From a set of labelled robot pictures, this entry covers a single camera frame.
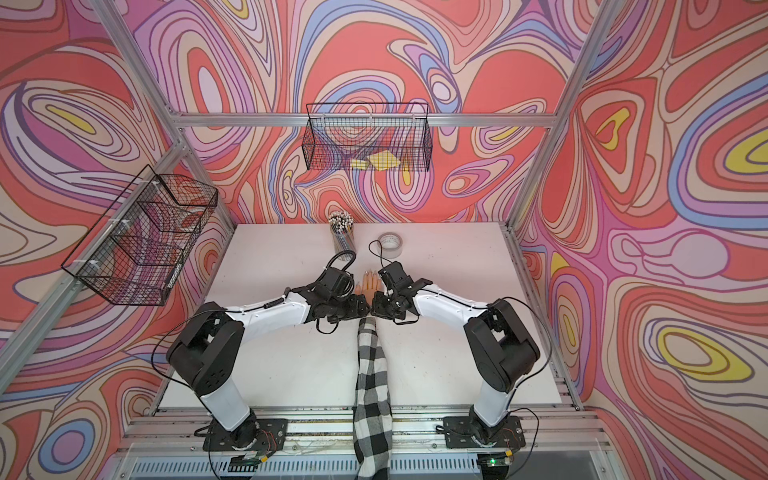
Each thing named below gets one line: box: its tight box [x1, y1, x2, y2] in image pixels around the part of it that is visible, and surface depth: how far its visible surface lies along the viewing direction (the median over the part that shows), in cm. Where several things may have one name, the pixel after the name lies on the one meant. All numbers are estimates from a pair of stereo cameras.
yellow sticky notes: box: [351, 150, 401, 171], surface depth 92 cm
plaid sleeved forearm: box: [353, 316, 394, 480], surface depth 74 cm
